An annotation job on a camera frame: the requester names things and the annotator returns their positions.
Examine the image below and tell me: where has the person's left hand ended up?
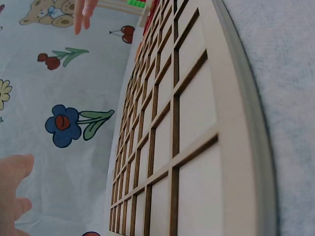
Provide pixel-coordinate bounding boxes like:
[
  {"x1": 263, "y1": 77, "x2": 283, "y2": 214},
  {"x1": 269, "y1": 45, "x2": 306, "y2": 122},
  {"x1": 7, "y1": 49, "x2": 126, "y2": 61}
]
[{"x1": 0, "y1": 154, "x2": 35, "y2": 236}]

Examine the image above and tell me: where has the person's right hand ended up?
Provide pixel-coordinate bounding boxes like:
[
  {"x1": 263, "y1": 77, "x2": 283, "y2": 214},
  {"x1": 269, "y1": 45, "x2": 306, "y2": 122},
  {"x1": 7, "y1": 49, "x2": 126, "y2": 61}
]
[{"x1": 74, "y1": 0, "x2": 98, "y2": 35}]

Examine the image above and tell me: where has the light wooden tray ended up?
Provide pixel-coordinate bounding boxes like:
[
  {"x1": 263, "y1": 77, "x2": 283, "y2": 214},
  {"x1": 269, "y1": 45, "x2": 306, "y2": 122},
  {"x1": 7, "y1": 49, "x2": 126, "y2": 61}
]
[{"x1": 96, "y1": 0, "x2": 151, "y2": 28}]

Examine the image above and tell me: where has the red tile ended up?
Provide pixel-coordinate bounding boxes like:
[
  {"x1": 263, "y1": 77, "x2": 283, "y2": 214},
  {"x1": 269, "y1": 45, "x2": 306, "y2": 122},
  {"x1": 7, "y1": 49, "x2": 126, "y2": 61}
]
[{"x1": 143, "y1": 0, "x2": 158, "y2": 34}]

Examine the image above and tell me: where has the wooden grid board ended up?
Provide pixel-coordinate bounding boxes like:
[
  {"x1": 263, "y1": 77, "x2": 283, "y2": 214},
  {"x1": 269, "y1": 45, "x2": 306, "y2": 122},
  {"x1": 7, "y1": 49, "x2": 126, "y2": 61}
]
[{"x1": 108, "y1": 0, "x2": 280, "y2": 236}]

